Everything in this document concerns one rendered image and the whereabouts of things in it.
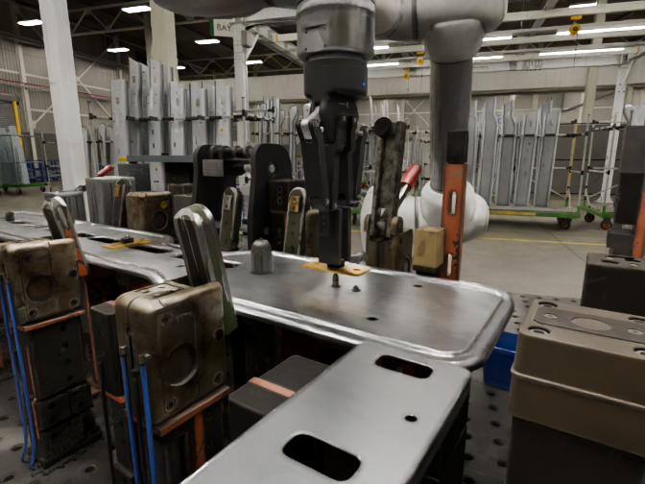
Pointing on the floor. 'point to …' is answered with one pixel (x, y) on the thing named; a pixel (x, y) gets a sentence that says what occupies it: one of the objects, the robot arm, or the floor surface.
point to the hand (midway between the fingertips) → (334, 234)
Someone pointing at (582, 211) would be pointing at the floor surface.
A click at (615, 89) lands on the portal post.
